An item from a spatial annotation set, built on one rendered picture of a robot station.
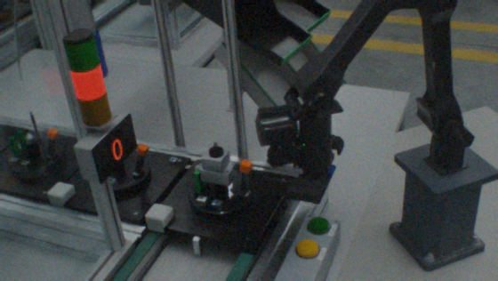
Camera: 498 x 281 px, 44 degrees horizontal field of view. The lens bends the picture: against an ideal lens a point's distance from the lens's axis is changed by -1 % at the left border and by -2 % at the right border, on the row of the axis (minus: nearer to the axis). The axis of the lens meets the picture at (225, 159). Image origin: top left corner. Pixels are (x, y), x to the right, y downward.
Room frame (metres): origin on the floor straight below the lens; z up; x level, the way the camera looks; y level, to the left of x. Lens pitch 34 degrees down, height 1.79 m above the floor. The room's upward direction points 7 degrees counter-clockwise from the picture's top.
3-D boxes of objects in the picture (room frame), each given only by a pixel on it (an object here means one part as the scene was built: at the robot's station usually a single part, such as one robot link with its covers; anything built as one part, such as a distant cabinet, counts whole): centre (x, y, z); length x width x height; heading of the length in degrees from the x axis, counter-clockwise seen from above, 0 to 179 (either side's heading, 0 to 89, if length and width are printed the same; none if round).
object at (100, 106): (0.93, 0.21, 1.28); 0.05 x 0.05 x 0.05
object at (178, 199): (1.05, 0.02, 0.96); 0.24 x 0.24 x 0.02; 62
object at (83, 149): (0.93, 0.21, 1.29); 0.12 x 0.05 x 0.25; 152
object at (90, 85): (0.93, 0.21, 1.33); 0.05 x 0.05 x 0.05
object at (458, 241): (0.96, -0.42, 0.96); 0.15 x 0.15 x 0.20; 16
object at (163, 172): (1.17, 0.24, 1.01); 0.24 x 0.24 x 0.13; 62
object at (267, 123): (0.93, -0.12, 1.23); 0.12 x 0.08 x 0.11; 96
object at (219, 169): (1.05, 0.03, 1.06); 0.08 x 0.04 x 0.07; 62
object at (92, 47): (0.93, 0.21, 1.38); 0.05 x 0.05 x 0.05
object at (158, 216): (1.01, 0.15, 0.97); 0.05 x 0.05 x 0.04; 62
